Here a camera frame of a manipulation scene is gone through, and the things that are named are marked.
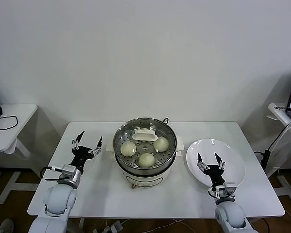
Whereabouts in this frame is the stainless steel steamer basket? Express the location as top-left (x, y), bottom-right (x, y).
top-left (112, 117), bottom-right (178, 176)

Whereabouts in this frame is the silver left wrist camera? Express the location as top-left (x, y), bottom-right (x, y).
top-left (60, 164), bottom-right (82, 182)

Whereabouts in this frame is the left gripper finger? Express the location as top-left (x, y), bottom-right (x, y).
top-left (71, 131), bottom-right (85, 150)
top-left (88, 136), bottom-right (104, 155)

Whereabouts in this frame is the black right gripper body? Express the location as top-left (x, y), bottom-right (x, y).
top-left (203, 164), bottom-right (227, 189)

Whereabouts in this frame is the white steamed baozi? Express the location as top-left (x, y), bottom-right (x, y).
top-left (120, 141), bottom-right (137, 157)
top-left (153, 136), bottom-right (170, 152)
top-left (138, 152), bottom-right (156, 168)

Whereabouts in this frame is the glass pot lid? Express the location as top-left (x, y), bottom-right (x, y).
top-left (113, 117), bottom-right (178, 169)

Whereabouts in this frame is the white side table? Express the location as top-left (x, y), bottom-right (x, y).
top-left (0, 104), bottom-right (41, 204)

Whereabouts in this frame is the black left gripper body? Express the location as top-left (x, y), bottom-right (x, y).
top-left (71, 145), bottom-right (97, 170)

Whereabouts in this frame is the grey shoe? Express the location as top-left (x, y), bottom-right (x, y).
top-left (0, 217), bottom-right (15, 233)

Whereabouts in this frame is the white power strip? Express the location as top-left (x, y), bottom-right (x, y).
top-left (92, 219), bottom-right (124, 233)

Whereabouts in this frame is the white side desk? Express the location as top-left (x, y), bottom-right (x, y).
top-left (266, 103), bottom-right (291, 209)

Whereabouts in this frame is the white round plate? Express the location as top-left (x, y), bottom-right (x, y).
top-left (185, 138), bottom-right (246, 191)

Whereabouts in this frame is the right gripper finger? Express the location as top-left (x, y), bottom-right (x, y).
top-left (196, 152), bottom-right (209, 172)
top-left (214, 152), bottom-right (226, 171)

